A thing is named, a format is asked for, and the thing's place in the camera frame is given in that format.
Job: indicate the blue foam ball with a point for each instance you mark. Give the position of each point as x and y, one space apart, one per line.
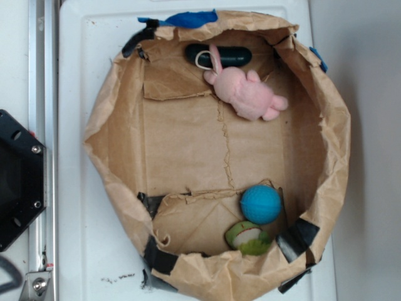
261 204

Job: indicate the white plastic tray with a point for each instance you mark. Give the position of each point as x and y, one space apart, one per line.
96 260

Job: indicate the black oblong object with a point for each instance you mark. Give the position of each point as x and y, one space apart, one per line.
230 55

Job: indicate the metal corner bracket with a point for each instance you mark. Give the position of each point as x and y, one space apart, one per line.
35 287

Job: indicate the blue tape piece right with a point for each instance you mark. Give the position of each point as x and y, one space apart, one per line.
323 65

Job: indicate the blue tape strip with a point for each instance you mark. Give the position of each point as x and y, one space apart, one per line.
191 20

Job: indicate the green and white plush toy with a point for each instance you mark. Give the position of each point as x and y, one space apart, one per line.
248 238

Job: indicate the pink plush bunny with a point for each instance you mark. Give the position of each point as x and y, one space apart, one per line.
249 96

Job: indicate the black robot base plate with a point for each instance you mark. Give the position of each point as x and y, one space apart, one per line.
22 179

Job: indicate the aluminium extrusion rail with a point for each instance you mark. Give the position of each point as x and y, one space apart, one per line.
43 34

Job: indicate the brown paper bag bin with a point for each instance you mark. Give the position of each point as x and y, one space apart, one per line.
174 159

